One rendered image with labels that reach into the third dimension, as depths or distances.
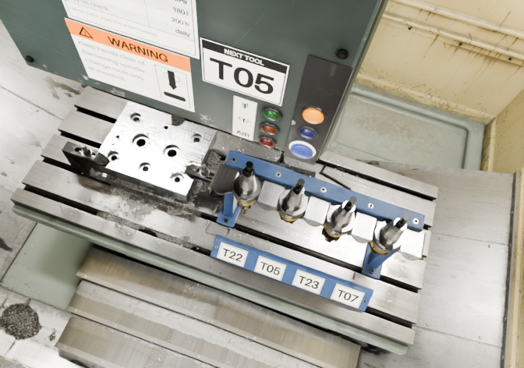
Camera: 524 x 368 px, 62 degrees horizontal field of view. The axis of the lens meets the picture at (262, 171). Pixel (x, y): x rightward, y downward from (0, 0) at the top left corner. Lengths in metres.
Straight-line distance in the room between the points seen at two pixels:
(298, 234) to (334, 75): 0.89
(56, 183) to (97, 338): 0.47
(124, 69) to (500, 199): 1.35
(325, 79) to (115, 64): 0.27
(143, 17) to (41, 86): 1.40
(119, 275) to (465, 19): 1.41
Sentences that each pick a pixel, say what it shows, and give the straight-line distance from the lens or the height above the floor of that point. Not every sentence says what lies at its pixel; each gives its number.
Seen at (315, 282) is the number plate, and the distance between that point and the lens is 1.22.
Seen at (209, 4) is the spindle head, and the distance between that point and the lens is 0.44.
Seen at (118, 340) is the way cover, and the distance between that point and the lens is 1.43.
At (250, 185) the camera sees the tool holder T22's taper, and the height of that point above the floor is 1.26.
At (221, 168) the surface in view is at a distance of 1.01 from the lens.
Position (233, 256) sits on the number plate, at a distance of 1.22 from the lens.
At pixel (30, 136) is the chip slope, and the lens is 1.79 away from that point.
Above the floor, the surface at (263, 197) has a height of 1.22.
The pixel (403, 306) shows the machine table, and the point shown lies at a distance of 1.32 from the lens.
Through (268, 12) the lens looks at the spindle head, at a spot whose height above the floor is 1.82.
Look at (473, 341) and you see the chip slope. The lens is 1.48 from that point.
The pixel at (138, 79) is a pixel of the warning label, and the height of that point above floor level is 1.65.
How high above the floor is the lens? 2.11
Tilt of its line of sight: 62 degrees down
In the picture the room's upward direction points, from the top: 10 degrees clockwise
